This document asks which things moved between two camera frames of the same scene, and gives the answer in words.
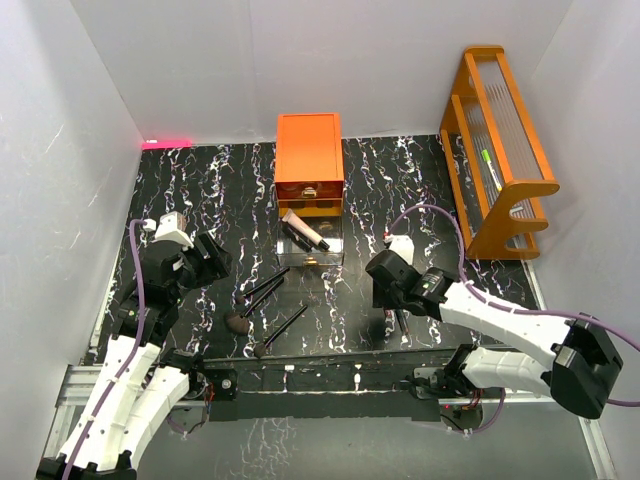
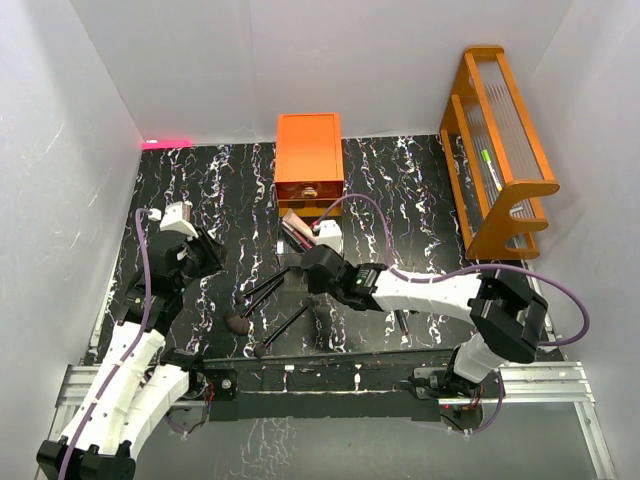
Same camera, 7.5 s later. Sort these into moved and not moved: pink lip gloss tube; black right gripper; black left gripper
Moved: black right gripper
Not moved: black left gripper; pink lip gloss tube
